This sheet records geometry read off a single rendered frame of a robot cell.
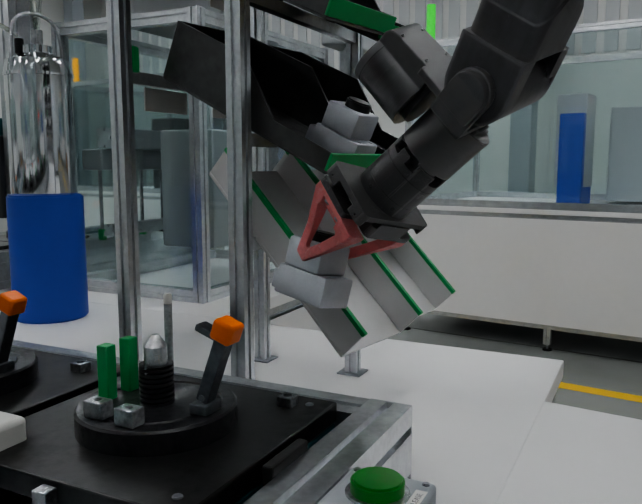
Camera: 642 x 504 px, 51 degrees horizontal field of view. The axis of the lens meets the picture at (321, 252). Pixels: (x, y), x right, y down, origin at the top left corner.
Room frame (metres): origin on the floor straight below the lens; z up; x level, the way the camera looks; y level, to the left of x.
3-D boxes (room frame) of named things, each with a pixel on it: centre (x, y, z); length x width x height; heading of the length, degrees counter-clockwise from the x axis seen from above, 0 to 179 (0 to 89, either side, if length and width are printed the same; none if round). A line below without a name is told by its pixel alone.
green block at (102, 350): (0.58, 0.19, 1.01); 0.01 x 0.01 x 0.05; 64
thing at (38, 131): (1.47, 0.60, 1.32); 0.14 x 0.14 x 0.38
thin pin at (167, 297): (0.64, 0.15, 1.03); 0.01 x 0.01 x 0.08
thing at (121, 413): (0.52, 0.15, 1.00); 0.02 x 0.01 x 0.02; 64
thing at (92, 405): (0.54, 0.18, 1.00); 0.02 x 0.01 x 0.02; 64
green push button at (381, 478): (0.47, -0.04, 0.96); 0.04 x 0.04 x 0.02
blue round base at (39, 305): (1.47, 0.60, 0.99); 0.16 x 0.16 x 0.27
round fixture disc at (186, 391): (0.58, 0.14, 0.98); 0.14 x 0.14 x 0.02
